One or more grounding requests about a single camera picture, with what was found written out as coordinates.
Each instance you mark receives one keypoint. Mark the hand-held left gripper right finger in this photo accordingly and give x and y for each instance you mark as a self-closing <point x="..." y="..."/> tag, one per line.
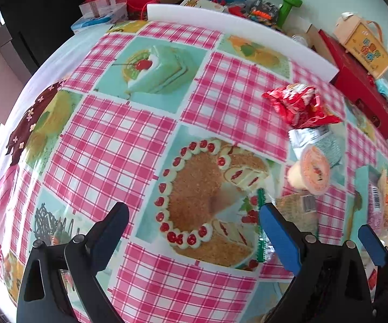
<point x="278" y="239"/>

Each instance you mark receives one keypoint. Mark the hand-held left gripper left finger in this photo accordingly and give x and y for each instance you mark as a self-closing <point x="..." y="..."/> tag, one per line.
<point x="113" y="232"/>

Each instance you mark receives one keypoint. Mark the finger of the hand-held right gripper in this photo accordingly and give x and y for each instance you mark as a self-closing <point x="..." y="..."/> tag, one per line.
<point x="372" y="245"/>

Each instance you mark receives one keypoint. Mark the green-edged clear snack packet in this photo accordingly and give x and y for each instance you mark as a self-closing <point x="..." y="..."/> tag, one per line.
<point x="263" y="242"/>

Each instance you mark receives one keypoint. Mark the beige snack packet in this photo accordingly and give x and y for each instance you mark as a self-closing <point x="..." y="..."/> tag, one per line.
<point x="295" y="208"/>

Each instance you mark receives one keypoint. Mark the pink snack packet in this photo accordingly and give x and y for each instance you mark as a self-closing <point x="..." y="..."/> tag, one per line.
<point x="375" y="202"/>

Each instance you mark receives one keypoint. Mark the orange-lid jelly cup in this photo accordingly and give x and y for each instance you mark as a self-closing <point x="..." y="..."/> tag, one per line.
<point x="313" y="170"/>

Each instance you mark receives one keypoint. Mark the pink plaid cake tablecloth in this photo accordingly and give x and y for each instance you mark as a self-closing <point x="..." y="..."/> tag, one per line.
<point x="113" y="134"/>

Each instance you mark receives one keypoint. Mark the silver green snack packet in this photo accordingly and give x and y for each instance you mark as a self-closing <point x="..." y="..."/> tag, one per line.
<point x="328" y="144"/>

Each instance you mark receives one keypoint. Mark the shiny red snack packet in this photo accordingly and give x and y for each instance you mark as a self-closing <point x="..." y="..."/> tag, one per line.
<point x="298" y="104"/>

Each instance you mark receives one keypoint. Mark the blue tissue pack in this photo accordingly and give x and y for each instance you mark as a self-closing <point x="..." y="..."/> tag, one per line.
<point x="384" y="89"/>

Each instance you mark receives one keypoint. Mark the red gift box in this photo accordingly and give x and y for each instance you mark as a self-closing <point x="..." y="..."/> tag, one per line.
<point x="358" y="87"/>

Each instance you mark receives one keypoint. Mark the clear plastic bottle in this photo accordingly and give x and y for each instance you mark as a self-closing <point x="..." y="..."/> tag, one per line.
<point x="300" y="39"/>

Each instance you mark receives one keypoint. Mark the blue white box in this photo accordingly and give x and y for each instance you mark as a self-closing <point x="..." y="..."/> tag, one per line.
<point x="93" y="23"/>

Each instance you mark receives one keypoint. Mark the white foam board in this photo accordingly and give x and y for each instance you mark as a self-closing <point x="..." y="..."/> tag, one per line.
<point x="247" y="30"/>

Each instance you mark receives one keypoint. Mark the black cabinet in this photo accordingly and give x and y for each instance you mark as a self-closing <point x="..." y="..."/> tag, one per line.
<point x="46" y="23"/>

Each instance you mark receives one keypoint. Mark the dark colourful toy packet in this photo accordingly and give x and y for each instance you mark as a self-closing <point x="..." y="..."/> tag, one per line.
<point x="263" y="11"/>

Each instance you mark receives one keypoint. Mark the green dumbbell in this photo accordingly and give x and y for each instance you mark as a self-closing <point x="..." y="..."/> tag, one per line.
<point x="286" y="10"/>

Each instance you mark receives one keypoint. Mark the clear plastic box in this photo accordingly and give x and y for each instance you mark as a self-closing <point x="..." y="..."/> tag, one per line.
<point x="103" y="3"/>

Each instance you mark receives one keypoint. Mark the yellow cartoon card box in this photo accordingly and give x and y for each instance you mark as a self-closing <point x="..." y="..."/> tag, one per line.
<point x="202" y="3"/>

